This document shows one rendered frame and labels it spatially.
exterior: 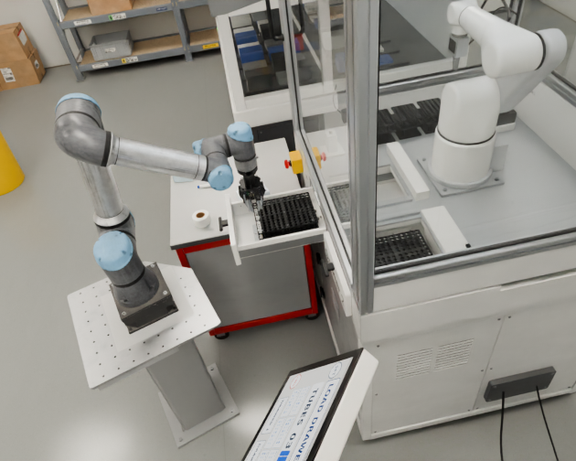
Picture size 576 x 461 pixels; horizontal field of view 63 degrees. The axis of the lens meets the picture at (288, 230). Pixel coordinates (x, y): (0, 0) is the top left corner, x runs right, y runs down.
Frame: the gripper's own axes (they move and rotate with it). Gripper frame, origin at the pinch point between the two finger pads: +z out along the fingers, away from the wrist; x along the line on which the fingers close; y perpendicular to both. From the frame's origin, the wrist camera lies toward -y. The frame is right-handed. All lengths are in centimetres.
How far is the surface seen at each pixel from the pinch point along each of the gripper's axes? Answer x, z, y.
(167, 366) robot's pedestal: -44, 43, 31
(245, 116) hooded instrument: 3, 6, -78
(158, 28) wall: -72, 71, -425
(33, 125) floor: -192, 95, -292
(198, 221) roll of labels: -23.9, 14.5, -15.0
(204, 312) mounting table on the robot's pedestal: -24.0, 18.1, 29.0
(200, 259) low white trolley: -27.1, 30.8, -9.9
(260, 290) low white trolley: -5, 59, -10
